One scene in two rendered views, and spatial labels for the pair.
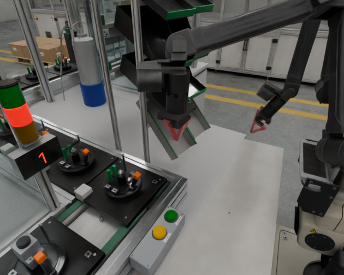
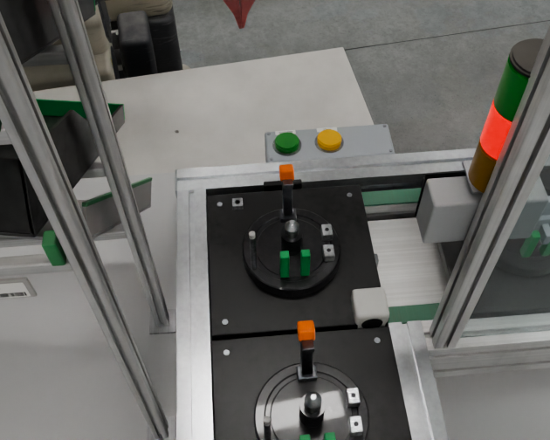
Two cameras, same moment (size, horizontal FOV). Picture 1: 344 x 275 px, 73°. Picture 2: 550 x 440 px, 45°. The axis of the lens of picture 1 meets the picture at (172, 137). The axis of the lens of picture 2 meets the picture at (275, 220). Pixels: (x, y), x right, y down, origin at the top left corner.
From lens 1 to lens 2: 1.12 m
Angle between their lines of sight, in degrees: 79
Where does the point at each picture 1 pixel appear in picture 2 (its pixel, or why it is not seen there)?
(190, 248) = not seen: hidden behind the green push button
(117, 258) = (409, 168)
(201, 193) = (160, 187)
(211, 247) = (264, 127)
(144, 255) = (376, 137)
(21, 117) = not seen: hidden behind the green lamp
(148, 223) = (326, 165)
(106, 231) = (381, 238)
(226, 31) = not seen: outside the picture
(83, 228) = (411, 279)
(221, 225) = (211, 131)
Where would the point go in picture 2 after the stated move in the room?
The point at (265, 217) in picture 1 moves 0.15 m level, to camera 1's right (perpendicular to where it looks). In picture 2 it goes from (152, 87) to (116, 47)
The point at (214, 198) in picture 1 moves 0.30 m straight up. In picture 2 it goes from (157, 163) to (127, 29)
